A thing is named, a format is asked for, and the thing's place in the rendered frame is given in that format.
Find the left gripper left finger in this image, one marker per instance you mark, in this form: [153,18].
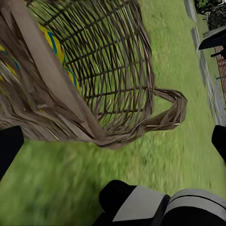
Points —
[11,140]

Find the wicker basket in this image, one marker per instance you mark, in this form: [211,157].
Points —
[42,99]

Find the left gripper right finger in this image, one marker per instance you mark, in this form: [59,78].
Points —
[219,140]

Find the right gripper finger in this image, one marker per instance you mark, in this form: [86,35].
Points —
[216,40]

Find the easter egg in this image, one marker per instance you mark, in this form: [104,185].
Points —
[53,41]
[1,48]
[73,78]

